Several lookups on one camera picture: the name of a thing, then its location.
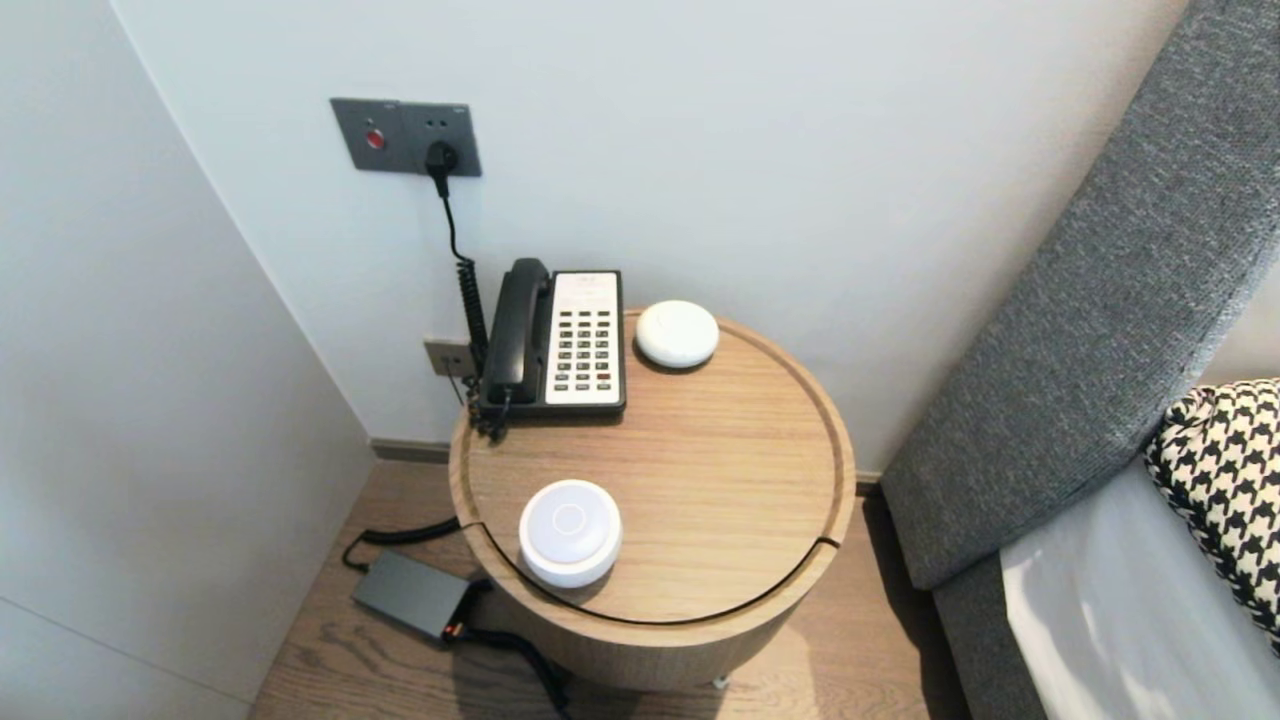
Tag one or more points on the round wooden bedside table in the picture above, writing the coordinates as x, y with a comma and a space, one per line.
720, 450

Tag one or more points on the white bed sheet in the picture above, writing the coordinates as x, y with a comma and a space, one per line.
1120, 620

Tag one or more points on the black telephone handset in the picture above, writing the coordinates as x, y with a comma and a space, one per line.
515, 330

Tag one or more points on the black white houndstooth pillow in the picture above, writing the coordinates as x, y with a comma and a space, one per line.
1230, 470

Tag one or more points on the grey switch panel red button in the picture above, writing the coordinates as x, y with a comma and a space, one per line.
365, 132

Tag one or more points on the grey fabric headboard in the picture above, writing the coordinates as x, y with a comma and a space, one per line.
1100, 300

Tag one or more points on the grey power adapter box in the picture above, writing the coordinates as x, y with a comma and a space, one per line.
410, 595

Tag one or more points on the beige phone wall plate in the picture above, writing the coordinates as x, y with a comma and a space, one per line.
445, 358

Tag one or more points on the flat white dome device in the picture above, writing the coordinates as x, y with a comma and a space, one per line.
677, 333

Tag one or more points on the black white desk telephone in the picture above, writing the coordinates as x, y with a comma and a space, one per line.
585, 340

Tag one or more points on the white round cylinder speaker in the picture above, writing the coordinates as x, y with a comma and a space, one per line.
568, 530

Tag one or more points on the curved wooden table drawer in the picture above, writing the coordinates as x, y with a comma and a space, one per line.
650, 655

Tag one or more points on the grey wall socket panel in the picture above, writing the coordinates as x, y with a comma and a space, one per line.
460, 135

